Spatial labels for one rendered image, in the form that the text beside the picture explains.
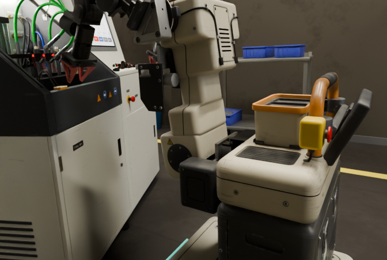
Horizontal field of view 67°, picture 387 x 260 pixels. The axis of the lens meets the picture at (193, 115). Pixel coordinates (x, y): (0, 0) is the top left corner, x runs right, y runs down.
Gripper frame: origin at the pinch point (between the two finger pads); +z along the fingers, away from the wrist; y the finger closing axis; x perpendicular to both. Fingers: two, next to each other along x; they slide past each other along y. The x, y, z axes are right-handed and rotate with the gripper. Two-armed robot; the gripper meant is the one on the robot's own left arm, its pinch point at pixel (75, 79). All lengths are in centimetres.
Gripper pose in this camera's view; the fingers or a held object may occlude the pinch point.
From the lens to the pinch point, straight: 112.8
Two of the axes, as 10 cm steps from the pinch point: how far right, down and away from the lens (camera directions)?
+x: 7.8, 5.1, -3.7
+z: -3.5, 8.4, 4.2
